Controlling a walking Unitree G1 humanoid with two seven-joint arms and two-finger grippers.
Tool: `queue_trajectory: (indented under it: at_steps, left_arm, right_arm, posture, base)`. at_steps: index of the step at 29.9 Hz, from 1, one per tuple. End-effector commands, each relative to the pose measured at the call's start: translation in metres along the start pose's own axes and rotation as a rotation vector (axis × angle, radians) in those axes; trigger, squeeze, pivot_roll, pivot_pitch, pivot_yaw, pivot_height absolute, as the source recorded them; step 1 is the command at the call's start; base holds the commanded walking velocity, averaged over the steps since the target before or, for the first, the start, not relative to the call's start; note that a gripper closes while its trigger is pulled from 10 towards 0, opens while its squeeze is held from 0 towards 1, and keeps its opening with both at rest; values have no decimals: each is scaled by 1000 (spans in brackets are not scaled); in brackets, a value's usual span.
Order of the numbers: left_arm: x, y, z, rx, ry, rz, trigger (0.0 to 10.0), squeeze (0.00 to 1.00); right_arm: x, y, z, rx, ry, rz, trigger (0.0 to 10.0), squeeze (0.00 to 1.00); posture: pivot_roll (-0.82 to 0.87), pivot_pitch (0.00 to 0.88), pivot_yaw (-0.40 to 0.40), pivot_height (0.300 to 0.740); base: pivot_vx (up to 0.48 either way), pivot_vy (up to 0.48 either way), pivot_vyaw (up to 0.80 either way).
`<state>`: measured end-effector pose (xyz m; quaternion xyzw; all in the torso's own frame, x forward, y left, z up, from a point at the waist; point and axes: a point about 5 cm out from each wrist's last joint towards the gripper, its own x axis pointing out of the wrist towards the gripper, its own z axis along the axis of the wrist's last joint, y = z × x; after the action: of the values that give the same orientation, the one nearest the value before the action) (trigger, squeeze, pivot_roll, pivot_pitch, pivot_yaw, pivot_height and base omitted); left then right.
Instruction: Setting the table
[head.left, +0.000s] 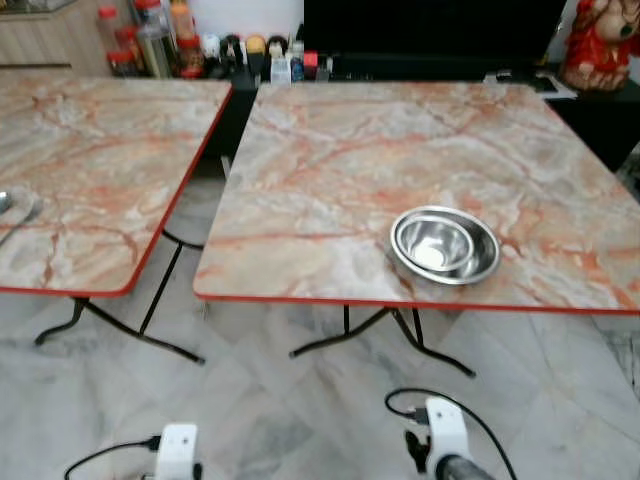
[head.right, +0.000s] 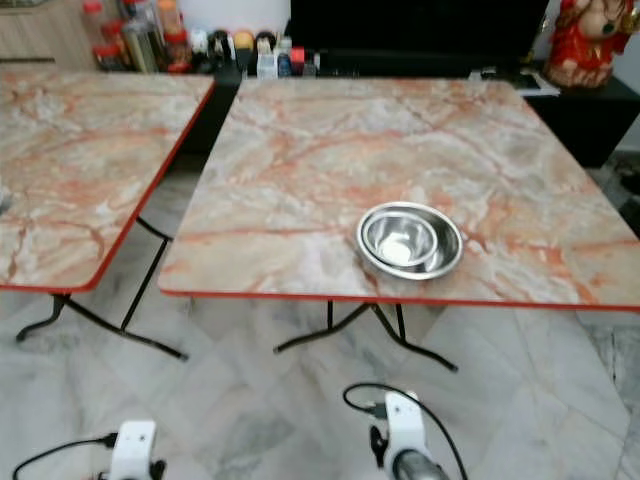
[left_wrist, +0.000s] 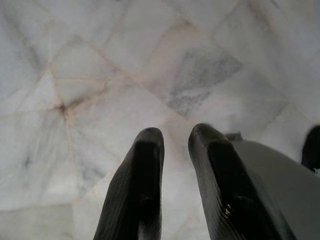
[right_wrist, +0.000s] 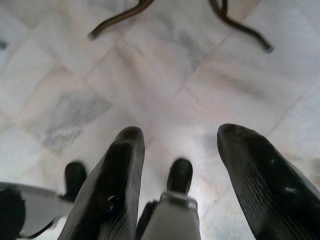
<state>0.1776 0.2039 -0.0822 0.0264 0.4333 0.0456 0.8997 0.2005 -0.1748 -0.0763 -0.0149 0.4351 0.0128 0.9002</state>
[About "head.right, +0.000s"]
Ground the red and gold statue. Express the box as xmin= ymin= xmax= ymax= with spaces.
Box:
xmin=545 ymin=0 xmax=620 ymax=91

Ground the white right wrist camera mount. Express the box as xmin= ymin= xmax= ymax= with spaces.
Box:
xmin=384 ymin=392 xmax=427 ymax=464

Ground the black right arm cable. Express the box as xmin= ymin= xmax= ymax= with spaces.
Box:
xmin=342 ymin=383 xmax=469 ymax=480

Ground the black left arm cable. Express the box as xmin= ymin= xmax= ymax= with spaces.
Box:
xmin=12 ymin=433 xmax=118 ymax=480

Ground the large steel bowl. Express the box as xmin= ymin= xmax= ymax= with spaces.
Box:
xmin=355 ymin=202 xmax=464 ymax=281

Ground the white figurine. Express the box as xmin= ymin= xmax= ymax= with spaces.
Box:
xmin=190 ymin=29 xmax=209 ymax=63

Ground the small white container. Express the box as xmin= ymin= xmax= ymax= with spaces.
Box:
xmin=257 ymin=52 xmax=279 ymax=80

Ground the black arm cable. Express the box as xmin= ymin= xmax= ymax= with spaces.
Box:
xmin=342 ymin=383 xmax=469 ymax=480
xmin=12 ymin=433 xmax=118 ymax=480

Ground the marble-top folding table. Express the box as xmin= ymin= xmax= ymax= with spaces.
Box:
xmin=158 ymin=78 xmax=640 ymax=373
xmin=0 ymin=72 xmax=217 ymax=360

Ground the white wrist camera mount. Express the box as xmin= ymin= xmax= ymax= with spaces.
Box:
xmin=384 ymin=392 xmax=427 ymax=464
xmin=110 ymin=420 xmax=158 ymax=480

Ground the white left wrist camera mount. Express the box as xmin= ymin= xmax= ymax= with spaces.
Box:
xmin=110 ymin=420 xmax=158 ymax=480

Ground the clear bottle red cap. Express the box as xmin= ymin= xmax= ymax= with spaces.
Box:
xmin=84 ymin=2 xmax=109 ymax=46

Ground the small red-lid jar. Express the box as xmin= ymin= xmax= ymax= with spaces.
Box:
xmin=98 ymin=42 xmax=126 ymax=72

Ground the yellow-head figurine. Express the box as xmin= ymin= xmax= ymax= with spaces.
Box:
xmin=233 ymin=30 xmax=255 ymax=71

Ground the black television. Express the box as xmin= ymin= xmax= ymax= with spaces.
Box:
xmin=290 ymin=0 xmax=556 ymax=51

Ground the orange-filled bottle red cap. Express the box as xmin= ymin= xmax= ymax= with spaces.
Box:
xmin=158 ymin=0 xmax=187 ymax=73

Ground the small steel bowl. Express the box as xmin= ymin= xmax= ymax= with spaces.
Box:
xmin=362 ymin=208 xmax=439 ymax=269

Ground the light wooden cabinet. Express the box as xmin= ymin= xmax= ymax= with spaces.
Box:
xmin=0 ymin=0 xmax=101 ymax=69

